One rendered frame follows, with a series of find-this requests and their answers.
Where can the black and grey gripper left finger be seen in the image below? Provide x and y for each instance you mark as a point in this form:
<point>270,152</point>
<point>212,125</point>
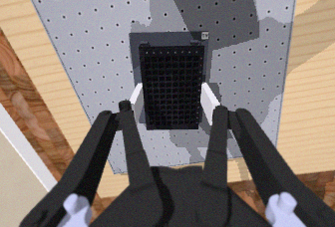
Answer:
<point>67,203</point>

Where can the black well plate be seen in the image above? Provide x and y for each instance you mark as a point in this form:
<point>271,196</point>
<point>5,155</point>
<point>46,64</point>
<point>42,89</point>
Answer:
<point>172,79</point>

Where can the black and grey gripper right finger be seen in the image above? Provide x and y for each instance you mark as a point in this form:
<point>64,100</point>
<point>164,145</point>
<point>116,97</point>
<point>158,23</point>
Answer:
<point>288,201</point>

